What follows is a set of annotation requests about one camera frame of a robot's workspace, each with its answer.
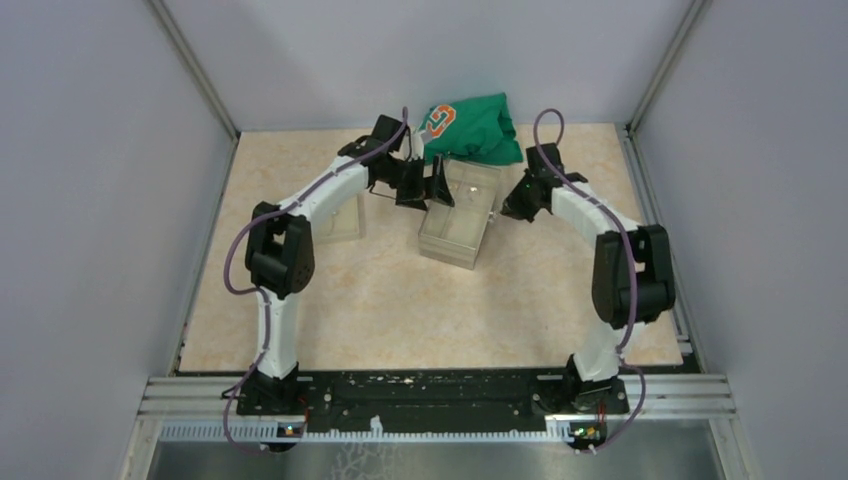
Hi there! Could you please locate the clear acrylic box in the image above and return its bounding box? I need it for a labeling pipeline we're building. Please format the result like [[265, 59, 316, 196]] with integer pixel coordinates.
[[417, 157, 503, 272]]

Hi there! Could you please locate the aluminium frame rail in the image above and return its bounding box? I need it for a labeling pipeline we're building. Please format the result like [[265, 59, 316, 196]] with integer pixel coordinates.
[[121, 369, 762, 479]]

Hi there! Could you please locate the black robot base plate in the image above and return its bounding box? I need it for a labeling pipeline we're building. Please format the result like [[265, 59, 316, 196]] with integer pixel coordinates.
[[235, 366, 630, 434]]

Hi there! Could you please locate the green cloth orange logo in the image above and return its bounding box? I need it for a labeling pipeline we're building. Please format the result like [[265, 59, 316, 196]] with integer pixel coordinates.
[[420, 92, 523, 167]]

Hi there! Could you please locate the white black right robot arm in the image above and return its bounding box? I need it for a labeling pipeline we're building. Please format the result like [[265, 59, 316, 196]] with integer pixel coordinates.
[[501, 143, 676, 412]]

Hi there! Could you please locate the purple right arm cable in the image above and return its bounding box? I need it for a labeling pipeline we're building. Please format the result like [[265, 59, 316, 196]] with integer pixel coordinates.
[[533, 108, 647, 455]]

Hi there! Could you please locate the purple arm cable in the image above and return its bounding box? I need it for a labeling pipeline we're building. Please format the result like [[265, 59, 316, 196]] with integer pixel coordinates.
[[221, 105, 410, 458], [533, 108, 647, 455]]

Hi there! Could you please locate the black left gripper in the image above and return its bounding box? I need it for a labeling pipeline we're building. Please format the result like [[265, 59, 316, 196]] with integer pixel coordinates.
[[383, 152, 453, 210]]

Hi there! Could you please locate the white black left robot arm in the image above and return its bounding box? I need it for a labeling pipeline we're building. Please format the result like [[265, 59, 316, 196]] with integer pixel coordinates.
[[236, 115, 455, 414]]

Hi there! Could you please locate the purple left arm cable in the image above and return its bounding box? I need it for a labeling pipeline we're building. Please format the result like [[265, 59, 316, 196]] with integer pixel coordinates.
[[221, 105, 410, 458]]

